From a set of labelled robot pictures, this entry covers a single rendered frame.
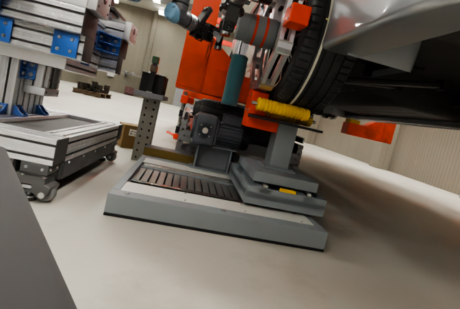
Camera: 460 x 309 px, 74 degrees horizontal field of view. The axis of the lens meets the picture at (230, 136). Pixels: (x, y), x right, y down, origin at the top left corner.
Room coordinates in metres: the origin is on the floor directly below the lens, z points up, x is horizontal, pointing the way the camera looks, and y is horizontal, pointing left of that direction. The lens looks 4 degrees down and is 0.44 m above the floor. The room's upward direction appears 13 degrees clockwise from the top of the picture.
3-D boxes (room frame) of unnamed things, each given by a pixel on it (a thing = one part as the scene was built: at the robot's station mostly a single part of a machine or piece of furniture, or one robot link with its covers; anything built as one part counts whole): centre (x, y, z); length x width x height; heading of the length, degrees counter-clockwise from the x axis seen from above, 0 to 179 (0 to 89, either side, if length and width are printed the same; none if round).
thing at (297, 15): (1.19, -0.14, 0.85); 0.09 x 0.08 x 0.07; 9
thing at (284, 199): (1.52, -0.26, 0.13); 0.50 x 0.36 x 0.10; 9
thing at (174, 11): (1.39, 0.35, 0.81); 0.11 x 0.08 x 0.09; 143
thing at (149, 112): (2.02, 0.55, 0.21); 0.10 x 0.10 x 0.42; 9
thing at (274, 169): (1.52, -0.26, 0.32); 0.40 x 0.30 x 0.28; 9
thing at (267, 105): (1.39, -0.21, 0.51); 0.29 x 0.06 x 0.06; 99
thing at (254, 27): (1.49, -0.02, 0.85); 0.21 x 0.14 x 0.14; 99
